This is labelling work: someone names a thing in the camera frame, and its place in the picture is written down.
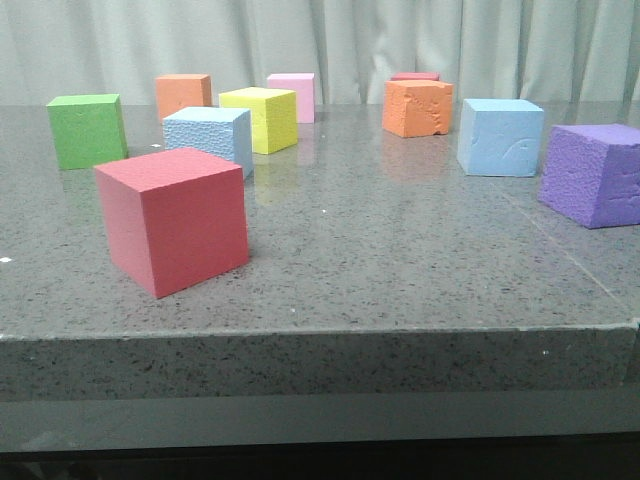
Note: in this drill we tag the textured light blue foam cube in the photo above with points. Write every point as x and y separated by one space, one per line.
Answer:
220 131

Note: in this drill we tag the smooth light blue foam cube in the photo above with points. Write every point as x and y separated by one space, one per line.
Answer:
499 137

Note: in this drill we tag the yellow foam cube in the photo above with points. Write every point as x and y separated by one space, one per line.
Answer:
273 116

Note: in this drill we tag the large red foam cube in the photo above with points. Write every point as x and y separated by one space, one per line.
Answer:
174 218

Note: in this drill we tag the pink foam cube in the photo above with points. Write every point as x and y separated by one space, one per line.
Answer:
303 84

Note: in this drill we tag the dented orange foam cube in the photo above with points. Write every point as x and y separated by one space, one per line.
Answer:
417 108

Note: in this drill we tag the far red foam cube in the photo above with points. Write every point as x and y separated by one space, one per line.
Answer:
407 76

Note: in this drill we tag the smooth orange foam cube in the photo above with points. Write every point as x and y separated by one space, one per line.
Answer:
177 91

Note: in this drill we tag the green foam cube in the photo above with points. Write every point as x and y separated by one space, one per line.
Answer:
87 130

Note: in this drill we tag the textured purple foam cube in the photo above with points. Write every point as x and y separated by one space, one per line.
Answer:
591 174

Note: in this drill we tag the grey curtain backdrop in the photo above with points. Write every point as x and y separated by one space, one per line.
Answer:
539 50

